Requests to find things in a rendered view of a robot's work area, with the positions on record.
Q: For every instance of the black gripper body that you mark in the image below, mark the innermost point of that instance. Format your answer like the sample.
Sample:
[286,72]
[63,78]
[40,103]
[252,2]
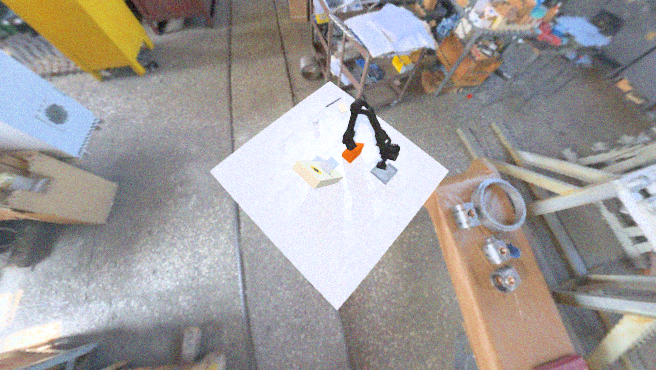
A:
[383,164]

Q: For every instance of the pale cream flat panel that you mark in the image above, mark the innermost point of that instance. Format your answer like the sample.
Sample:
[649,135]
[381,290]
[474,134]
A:
[314,175]

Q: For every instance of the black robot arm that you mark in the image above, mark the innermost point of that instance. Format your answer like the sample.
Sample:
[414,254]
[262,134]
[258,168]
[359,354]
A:
[380,135]

